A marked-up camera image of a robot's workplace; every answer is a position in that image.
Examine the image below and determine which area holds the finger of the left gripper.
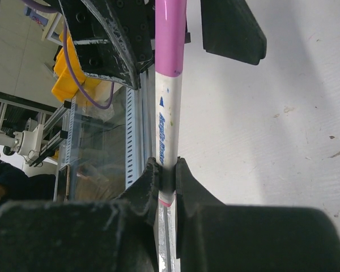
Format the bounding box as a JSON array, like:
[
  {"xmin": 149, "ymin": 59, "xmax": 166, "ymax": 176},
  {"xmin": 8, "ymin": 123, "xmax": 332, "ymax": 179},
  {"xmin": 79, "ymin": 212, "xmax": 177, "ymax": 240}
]
[{"xmin": 201, "ymin": 0, "xmax": 267, "ymax": 65}]

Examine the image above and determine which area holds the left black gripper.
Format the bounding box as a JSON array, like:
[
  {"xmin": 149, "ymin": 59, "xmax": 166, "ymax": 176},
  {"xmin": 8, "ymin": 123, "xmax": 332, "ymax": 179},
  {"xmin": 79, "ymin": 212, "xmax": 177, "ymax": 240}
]
[{"xmin": 56, "ymin": 0, "xmax": 191, "ymax": 90}]

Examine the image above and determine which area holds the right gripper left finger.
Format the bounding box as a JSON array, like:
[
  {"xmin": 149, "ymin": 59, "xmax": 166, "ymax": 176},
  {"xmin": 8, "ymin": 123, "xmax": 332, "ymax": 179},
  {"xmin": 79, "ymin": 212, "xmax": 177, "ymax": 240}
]
[{"xmin": 0, "ymin": 158, "xmax": 159, "ymax": 271}]

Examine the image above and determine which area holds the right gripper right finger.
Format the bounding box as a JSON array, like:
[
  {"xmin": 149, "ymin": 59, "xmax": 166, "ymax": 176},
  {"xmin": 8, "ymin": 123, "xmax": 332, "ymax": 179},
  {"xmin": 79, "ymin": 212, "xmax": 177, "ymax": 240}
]
[{"xmin": 175, "ymin": 158, "xmax": 340, "ymax": 271}]

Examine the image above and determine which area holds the purple capped marker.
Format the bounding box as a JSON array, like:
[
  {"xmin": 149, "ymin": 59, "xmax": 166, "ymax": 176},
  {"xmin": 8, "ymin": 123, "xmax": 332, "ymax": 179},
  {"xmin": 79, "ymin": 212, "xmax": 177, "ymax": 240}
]
[{"xmin": 155, "ymin": 0, "xmax": 187, "ymax": 196}]

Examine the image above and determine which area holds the yellow storage bin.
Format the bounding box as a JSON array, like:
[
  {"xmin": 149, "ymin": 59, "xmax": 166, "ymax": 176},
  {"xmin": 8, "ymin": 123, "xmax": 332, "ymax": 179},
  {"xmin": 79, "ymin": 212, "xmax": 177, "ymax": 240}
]
[{"xmin": 52, "ymin": 31, "xmax": 101, "ymax": 103}]

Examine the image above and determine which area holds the person in dark clothing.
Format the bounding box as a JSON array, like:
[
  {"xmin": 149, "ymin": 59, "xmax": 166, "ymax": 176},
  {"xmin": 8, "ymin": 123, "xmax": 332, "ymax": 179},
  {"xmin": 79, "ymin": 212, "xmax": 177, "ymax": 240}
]
[{"xmin": 0, "ymin": 160, "xmax": 56, "ymax": 206}]

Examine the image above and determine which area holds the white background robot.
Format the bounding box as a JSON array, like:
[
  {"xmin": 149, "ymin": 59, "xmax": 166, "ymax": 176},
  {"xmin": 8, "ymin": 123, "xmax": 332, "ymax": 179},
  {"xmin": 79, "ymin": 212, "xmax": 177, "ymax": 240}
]
[{"xmin": 0, "ymin": 124, "xmax": 44, "ymax": 167}]

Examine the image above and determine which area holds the slotted grey cable duct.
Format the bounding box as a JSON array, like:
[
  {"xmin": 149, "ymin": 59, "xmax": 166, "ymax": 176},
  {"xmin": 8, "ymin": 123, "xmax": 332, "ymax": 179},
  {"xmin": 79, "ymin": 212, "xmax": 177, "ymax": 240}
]
[{"xmin": 125, "ymin": 88, "xmax": 139, "ymax": 189}]

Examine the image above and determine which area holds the aluminium front rail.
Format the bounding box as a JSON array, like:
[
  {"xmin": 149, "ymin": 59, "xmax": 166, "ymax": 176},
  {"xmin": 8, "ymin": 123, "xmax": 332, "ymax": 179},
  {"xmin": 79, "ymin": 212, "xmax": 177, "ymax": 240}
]
[{"xmin": 140, "ymin": 65, "xmax": 179, "ymax": 271}]

